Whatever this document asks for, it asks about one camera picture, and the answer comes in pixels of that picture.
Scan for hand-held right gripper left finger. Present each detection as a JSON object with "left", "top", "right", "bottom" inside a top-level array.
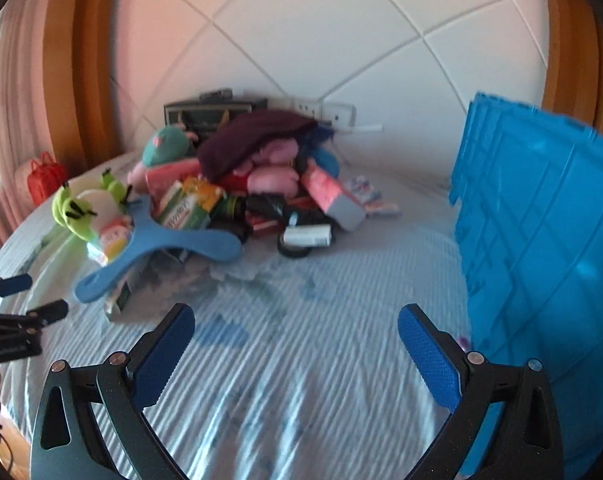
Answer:
[{"left": 30, "top": 302, "right": 197, "bottom": 480}]

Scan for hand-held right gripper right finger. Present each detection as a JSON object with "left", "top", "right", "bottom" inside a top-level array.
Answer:
[{"left": 397, "top": 303, "right": 565, "bottom": 480}]

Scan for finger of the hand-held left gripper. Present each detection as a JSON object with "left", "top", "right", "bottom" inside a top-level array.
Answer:
[
  {"left": 0, "top": 273, "right": 34, "bottom": 304},
  {"left": 0, "top": 299, "right": 70, "bottom": 334}
]

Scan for blue plastic crate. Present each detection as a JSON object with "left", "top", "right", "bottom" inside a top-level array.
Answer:
[{"left": 449, "top": 91, "right": 603, "bottom": 480}]

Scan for striped cloth covered desktop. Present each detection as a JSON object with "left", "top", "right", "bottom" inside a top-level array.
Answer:
[{"left": 0, "top": 127, "right": 487, "bottom": 480}]

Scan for grey carton box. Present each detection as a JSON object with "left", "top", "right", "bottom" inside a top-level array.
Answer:
[{"left": 104, "top": 254, "right": 193, "bottom": 321}]

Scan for green frog plush toy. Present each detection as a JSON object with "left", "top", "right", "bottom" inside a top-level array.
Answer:
[{"left": 51, "top": 169, "right": 135, "bottom": 267}]

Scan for small red bag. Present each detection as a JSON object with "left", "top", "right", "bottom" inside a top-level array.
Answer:
[{"left": 27, "top": 153, "right": 69, "bottom": 206}]

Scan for blue boomerang toy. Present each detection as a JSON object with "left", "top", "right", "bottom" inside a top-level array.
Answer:
[{"left": 75, "top": 197, "right": 244, "bottom": 304}]

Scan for green white box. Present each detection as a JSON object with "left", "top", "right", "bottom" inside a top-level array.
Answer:
[{"left": 155, "top": 194, "right": 213, "bottom": 231}]

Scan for dark green bottle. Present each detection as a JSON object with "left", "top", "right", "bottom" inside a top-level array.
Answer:
[{"left": 216, "top": 194, "right": 248, "bottom": 224}]

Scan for white labelled cylinder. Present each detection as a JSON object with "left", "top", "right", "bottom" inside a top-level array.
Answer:
[{"left": 282, "top": 224, "right": 333, "bottom": 249}]

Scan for white blue sachets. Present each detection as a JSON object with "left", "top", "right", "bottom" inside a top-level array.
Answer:
[{"left": 348, "top": 174, "right": 400, "bottom": 216}]

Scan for pink curtain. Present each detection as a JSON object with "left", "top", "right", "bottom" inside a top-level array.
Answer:
[{"left": 0, "top": 0, "right": 53, "bottom": 261}]

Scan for pink red box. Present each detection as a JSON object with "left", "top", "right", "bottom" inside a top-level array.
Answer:
[{"left": 145, "top": 158, "right": 205, "bottom": 204}]

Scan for pink grey box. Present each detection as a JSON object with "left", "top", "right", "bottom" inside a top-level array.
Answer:
[{"left": 303, "top": 165, "right": 367, "bottom": 233}]

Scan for pig plush with teal cap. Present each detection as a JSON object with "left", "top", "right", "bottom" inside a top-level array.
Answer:
[{"left": 128, "top": 124, "right": 198, "bottom": 186}]

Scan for pink pig plush toy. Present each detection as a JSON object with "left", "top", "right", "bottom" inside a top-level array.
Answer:
[{"left": 232, "top": 140, "right": 303, "bottom": 196}]

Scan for maroon cloth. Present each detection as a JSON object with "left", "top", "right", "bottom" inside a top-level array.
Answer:
[{"left": 197, "top": 108, "right": 319, "bottom": 184}]

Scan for black decorated box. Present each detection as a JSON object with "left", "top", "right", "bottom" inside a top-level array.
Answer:
[{"left": 164, "top": 95, "right": 269, "bottom": 131}]

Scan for wooden wall frame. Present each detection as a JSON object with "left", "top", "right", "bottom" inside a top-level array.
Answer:
[{"left": 40, "top": 0, "right": 123, "bottom": 172}]

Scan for white wall socket panel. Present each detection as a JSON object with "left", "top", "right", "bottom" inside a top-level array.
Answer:
[{"left": 292, "top": 95, "right": 357, "bottom": 126}]

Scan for wooden door frame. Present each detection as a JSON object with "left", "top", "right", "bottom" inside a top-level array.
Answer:
[{"left": 538, "top": 0, "right": 603, "bottom": 137}]

